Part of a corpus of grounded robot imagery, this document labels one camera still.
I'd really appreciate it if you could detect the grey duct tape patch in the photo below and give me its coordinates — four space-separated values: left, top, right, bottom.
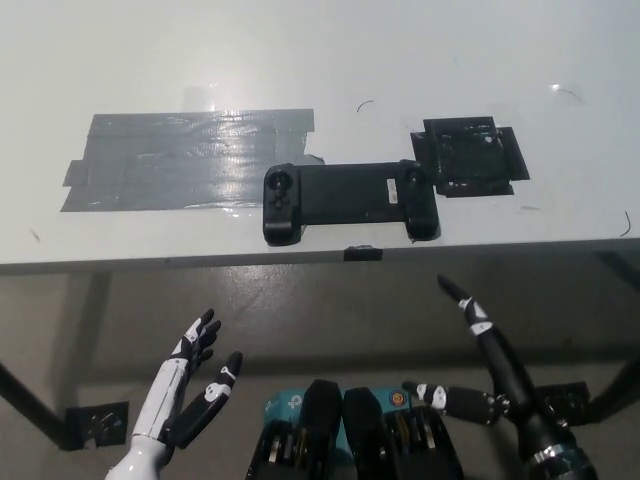
59 108 326 214

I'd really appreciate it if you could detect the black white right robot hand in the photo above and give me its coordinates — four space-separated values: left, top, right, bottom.
402 273 576 464

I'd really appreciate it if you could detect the black table leg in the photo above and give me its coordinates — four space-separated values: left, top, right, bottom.
574 349 640 426
0 362 76 454

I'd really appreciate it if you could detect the black square tape patch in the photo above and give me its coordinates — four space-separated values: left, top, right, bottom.
409 115 531 199

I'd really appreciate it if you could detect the black game controller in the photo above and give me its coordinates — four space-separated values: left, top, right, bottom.
263 159 441 246

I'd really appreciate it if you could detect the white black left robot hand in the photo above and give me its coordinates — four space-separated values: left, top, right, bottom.
107 308 244 480

